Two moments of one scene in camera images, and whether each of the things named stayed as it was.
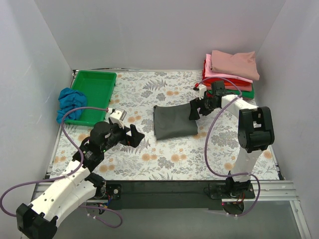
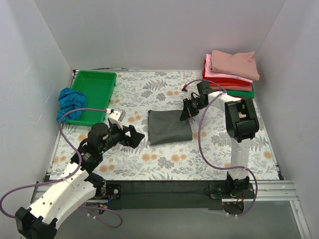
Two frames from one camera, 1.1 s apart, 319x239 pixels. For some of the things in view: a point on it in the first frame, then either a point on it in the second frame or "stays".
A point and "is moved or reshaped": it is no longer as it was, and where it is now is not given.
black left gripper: (128, 137) stays
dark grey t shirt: (173, 121) is moved or reshaped
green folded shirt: (245, 94) stays
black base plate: (172, 195) stays
